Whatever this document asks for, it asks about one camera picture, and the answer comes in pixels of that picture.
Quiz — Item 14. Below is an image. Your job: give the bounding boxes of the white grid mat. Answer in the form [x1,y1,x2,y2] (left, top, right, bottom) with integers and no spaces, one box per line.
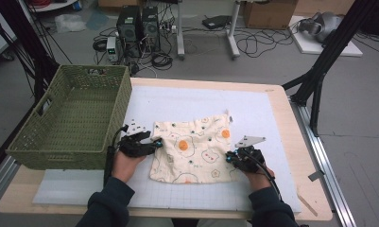
[32,84,301,213]

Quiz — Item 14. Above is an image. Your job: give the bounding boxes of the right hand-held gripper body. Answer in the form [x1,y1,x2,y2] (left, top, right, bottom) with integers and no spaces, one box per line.
[233,135,267,173]

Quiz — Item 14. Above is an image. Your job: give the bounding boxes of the hand-held gripper cable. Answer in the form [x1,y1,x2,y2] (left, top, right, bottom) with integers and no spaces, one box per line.
[103,124,129,187]
[247,152,284,202]

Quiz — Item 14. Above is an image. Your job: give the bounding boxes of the black computer tower round fan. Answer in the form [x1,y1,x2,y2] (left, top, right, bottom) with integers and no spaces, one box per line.
[141,6,162,53]

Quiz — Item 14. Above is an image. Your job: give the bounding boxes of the person's right hand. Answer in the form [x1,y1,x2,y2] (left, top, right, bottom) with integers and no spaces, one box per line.
[245,166,276,192]

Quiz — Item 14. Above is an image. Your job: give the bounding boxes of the left hand-held gripper cable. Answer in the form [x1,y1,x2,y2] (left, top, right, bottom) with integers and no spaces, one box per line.
[103,124,129,187]

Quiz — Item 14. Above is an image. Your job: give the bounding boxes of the coiled black cable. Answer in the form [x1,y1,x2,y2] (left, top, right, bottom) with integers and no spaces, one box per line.
[150,51,174,71]

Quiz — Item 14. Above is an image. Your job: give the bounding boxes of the grey tape piece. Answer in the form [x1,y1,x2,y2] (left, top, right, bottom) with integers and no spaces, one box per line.
[307,169,326,183]

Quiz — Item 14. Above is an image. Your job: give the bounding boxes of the cream printed cloth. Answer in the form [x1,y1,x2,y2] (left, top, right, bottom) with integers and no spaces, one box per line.
[148,109,242,184]

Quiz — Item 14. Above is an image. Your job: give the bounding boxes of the white desk leg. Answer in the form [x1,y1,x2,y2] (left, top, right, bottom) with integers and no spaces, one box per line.
[227,0,242,60]
[176,0,186,61]

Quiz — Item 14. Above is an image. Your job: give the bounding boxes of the black computer tower green label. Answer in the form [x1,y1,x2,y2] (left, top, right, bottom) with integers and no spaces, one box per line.
[115,5,143,59]

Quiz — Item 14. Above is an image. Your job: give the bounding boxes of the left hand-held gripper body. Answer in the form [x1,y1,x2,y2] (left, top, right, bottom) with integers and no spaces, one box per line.
[118,119,153,159]

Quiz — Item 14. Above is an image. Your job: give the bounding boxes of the green woven basket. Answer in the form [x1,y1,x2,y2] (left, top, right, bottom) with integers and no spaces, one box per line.
[6,64,133,170]

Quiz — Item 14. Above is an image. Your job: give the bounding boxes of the person's left hand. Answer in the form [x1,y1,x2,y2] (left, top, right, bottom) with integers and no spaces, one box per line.
[112,151,146,183]

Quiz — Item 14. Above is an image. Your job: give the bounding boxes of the clear plastic bag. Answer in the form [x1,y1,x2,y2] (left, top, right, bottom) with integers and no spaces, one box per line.
[54,13,87,34]

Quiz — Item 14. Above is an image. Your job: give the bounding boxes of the right hand-held gripper cable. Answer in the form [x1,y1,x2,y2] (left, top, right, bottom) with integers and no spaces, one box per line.
[247,152,284,202]

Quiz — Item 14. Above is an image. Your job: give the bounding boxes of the thin wooden strip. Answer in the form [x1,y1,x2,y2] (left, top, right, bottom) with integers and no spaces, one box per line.
[297,192,319,218]

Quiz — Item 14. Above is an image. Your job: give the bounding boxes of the black metal stand with cables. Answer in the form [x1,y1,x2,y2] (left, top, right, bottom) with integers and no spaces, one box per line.
[0,0,60,103]

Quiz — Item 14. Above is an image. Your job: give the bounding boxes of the large cardboard box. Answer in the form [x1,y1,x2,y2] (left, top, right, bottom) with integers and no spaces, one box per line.
[242,0,299,30]

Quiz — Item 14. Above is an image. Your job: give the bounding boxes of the small white power supply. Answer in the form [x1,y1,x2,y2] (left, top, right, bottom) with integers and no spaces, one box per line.
[106,36,119,62]

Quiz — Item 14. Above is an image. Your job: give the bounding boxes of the loose black floor cables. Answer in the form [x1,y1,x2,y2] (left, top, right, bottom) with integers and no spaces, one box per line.
[233,27,294,59]

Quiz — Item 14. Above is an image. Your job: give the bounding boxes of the grey headset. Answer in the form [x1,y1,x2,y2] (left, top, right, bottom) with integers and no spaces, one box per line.
[298,11,342,44]

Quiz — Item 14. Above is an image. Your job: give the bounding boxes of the flat black device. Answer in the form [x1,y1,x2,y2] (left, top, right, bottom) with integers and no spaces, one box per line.
[201,14,233,30]

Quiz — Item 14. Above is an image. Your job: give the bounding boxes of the aluminium rail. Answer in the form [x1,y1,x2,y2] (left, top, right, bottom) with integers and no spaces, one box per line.
[290,98,356,227]
[0,155,20,206]

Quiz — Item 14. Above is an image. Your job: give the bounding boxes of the black metal stand with feet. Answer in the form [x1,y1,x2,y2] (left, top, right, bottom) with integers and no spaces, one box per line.
[281,0,379,137]

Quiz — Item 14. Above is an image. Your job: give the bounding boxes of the white foam board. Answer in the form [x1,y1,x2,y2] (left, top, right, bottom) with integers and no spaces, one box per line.
[289,15,364,58]

